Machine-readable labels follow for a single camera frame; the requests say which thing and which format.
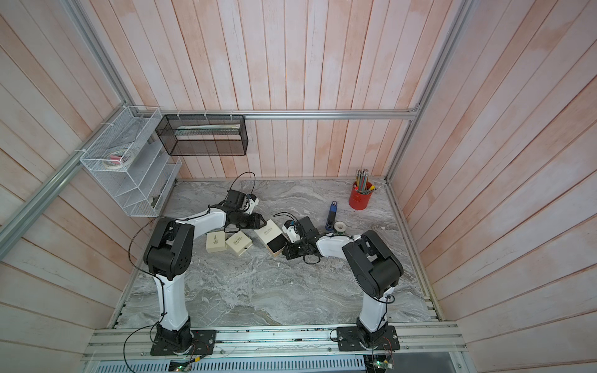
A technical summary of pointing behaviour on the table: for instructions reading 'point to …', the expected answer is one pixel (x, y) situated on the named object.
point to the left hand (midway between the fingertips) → (260, 225)
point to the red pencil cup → (357, 200)
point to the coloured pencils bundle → (362, 181)
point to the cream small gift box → (273, 236)
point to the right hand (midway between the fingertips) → (283, 251)
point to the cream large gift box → (215, 242)
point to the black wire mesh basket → (204, 135)
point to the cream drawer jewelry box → (239, 242)
